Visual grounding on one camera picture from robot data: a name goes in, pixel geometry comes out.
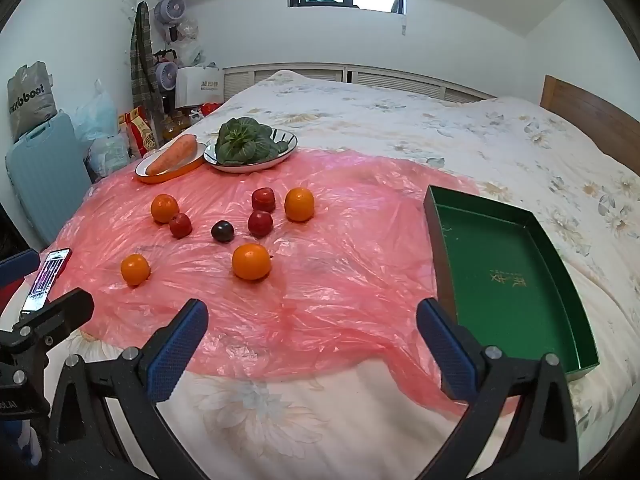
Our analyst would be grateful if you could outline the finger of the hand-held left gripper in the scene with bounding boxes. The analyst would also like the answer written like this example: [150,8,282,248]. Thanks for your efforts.
[0,249,40,288]
[0,287,96,361]

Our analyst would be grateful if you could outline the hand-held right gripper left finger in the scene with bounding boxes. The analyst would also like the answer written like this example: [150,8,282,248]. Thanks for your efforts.
[47,298,210,480]

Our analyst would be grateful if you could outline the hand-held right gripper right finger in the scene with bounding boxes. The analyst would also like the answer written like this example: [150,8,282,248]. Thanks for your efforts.
[416,297,581,480]

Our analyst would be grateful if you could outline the green cardboard box tray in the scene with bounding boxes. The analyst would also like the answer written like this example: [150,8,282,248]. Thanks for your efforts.
[423,185,600,382]

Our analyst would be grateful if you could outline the red apple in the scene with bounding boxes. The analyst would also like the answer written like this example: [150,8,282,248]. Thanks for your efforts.
[169,213,193,239]
[251,187,277,213]
[247,210,274,238]

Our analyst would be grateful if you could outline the orange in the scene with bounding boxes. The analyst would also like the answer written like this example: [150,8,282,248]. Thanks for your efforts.
[120,254,151,287]
[150,193,180,224]
[284,187,315,223]
[231,243,273,281]

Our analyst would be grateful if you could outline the person's left hand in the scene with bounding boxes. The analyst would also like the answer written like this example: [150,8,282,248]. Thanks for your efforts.
[0,420,43,467]

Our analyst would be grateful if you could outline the smartphone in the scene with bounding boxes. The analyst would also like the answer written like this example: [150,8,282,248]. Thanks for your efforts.
[22,247,73,314]

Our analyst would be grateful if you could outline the light blue folded case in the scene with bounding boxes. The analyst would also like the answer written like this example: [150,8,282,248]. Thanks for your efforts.
[5,110,93,246]

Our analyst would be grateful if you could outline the pink plastic sheet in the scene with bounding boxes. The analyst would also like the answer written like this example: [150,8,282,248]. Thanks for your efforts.
[50,147,506,418]

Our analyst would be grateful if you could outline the orange-rimmed white plate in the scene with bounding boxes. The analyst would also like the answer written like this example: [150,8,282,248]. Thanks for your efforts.
[135,142,208,184]

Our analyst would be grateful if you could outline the grey shopping bag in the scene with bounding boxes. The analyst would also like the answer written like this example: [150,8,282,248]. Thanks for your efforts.
[7,61,57,143]

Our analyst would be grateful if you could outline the light blue plastic bag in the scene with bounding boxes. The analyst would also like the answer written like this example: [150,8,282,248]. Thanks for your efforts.
[74,79,118,143]

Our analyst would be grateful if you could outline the red yellow food package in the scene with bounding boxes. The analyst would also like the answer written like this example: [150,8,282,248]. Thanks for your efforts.
[118,107,161,158]

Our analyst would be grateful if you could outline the carrot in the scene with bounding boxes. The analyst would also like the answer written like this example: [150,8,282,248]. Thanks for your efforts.
[145,134,199,177]

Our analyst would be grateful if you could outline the blue-rimmed white plate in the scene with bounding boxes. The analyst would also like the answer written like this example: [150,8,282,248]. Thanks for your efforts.
[203,129,299,174]

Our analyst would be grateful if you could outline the yellow bottle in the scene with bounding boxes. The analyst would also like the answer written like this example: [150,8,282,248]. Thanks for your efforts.
[162,115,191,143]

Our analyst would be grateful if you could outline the green bok choy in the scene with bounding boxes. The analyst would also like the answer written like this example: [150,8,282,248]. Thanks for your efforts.
[214,117,292,166]

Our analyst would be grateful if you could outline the plaid scarf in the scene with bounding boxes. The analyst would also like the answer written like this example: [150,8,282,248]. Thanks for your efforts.
[130,1,166,151]

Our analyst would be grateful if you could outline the floral bed blanket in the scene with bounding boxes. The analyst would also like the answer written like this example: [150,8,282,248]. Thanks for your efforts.
[50,69,640,480]

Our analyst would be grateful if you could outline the small purple fan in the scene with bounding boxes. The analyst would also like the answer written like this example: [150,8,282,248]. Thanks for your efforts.
[154,62,179,91]
[154,0,187,25]

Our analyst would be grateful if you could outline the white paper bag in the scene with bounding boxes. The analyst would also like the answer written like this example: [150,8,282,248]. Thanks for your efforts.
[174,63,225,109]

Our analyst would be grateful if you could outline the wooden headboard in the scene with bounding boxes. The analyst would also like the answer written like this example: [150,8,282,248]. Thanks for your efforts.
[540,74,640,176]

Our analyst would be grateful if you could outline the crumpled clear plastic bag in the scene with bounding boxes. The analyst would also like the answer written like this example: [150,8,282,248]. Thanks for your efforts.
[175,15,206,66]

